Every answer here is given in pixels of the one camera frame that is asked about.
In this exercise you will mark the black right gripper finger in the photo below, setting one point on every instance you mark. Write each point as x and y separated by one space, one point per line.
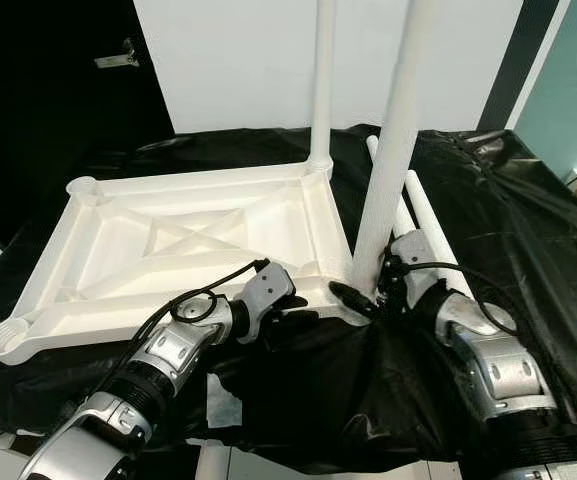
350 295

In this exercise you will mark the white plastic table leg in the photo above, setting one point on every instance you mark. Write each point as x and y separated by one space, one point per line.
402 218
323 80
428 215
393 140

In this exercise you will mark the white plastic table top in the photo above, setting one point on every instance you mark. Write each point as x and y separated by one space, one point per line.
128 250

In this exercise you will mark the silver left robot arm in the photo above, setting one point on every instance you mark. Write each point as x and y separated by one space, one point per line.
178 350

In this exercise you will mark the black plastic cover sheet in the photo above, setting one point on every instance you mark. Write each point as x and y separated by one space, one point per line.
548 260

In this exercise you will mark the black door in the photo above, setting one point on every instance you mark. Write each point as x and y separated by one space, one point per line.
48 120

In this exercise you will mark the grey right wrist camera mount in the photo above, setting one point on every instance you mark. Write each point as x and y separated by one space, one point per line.
420 270

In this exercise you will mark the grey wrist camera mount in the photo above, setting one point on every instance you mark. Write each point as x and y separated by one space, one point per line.
420 270
268 290

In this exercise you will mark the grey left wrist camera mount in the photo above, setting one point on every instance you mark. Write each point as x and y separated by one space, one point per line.
268 290

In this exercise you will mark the white support table post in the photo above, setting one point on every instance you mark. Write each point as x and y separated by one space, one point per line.
213 462

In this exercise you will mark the black vertical wall strip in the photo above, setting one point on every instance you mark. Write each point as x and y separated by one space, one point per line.
518 65

